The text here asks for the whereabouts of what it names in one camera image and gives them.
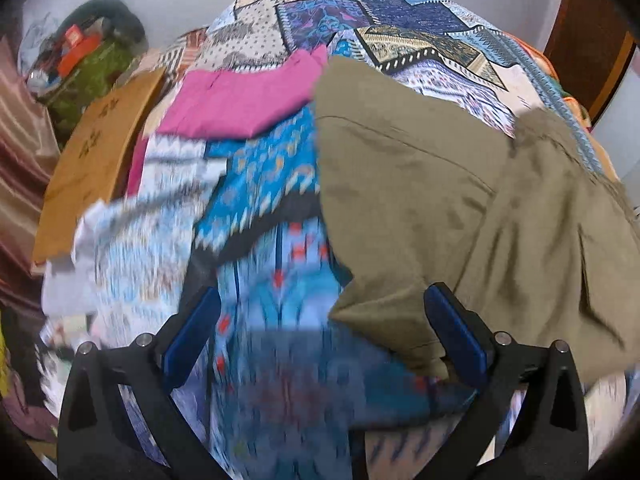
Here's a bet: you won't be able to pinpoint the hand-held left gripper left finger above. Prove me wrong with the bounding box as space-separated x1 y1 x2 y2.
56 285 236 480

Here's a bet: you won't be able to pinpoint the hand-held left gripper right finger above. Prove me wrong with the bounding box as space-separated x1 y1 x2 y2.
407 282 590 480

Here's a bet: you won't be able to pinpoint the olive green pants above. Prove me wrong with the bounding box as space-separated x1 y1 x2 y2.
312 55 640 386

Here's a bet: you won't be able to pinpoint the blue patchwork blanket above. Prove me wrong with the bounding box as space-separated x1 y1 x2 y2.
40 0 631 480

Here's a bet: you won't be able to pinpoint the brown wooden lap board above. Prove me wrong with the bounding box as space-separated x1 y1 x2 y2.
31 66 168 267

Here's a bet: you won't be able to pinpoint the pink cloth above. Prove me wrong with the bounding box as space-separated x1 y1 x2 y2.
156 45 329 139

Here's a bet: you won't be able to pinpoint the brown striped curtain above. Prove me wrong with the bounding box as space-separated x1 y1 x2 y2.
0 32 63 321

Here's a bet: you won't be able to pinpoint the green patterned storage bag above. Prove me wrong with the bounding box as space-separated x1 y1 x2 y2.
39 40 138 136

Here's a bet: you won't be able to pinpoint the orange blanket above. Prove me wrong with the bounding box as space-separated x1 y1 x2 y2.
500 30 598 128

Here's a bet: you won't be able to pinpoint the orange striped cloth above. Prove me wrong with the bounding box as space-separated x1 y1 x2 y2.
145 27 211 71

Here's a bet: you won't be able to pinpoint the orange box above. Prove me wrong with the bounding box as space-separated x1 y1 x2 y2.
56 25 103 75

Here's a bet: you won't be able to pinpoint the grey neck pillow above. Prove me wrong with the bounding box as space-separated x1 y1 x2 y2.
64 0 149 53

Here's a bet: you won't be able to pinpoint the brown wooden door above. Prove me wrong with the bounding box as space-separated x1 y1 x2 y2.
542 0 640 123

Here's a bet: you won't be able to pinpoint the grey clothing pile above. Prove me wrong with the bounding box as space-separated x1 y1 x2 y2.
17 12 66 68

